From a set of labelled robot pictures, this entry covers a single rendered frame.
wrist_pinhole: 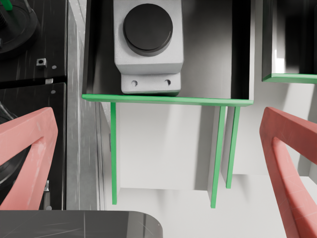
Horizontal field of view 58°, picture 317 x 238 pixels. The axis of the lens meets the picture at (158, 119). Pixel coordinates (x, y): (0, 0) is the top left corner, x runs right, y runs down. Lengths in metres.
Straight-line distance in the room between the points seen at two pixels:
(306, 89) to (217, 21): 0.20
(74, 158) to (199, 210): 0.24
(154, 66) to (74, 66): 0.40
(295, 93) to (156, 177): 0.22
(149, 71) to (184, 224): 0.38
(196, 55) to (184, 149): 0.17
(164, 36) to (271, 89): 0.26
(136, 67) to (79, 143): 0.32
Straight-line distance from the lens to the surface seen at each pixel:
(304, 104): 0.43
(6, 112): 0.46
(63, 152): 0.48
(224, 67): 0.25
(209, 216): 0.55
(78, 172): 0.47
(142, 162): 0.40
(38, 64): 0.57
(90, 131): 0.49
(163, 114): 0.37
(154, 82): 0.21
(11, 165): 0.47
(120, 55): 0.18
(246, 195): 0.57
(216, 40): 0.25
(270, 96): 0.41
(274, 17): 0.26
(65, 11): 0.67
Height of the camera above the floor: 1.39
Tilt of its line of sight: 62 degrees down
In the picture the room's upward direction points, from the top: 1 degrees clockwise
